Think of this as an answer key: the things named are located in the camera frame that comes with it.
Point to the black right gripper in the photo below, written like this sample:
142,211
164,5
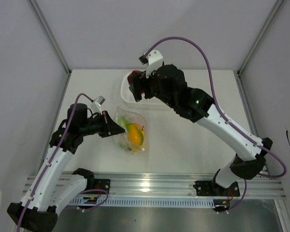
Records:
146,81

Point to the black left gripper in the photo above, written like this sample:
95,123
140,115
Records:
109,127

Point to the green apple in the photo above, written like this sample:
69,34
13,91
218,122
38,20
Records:
122,122

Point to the dark red apple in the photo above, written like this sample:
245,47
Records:
135,82

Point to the yellow mango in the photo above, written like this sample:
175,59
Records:
134,131

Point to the clear zip top bag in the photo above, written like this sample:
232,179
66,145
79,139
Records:
131,117

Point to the yellow lemon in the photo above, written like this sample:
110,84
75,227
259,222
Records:
143,135

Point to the white cauliflower with green leaves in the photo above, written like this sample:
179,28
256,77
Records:
123,145

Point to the orange yellow fruit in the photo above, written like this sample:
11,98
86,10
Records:
138,148

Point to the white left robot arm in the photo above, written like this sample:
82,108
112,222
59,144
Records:
40,207

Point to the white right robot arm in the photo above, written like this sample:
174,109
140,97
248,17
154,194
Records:
168,84

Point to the white plastic basket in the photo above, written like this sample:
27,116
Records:
128,98

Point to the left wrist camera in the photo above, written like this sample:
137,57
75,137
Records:
96,105

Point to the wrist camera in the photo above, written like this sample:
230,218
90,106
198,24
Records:
96,105
153,60

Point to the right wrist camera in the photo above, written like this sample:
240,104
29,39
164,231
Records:
153,60

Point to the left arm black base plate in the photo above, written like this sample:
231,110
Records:
100,186

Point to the aluminium mounting rail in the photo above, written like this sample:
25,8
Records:
181,186

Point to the white slotted cable duct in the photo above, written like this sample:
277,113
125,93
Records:
143,202

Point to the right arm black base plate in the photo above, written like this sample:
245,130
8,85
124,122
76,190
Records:
208,188

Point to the left aluminium frame post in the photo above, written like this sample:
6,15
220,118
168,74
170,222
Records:
49,34

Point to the aluminium frame post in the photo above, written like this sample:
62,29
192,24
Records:
49,34
276,9

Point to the right aluminium frame post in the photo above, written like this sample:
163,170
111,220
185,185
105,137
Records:
276,9

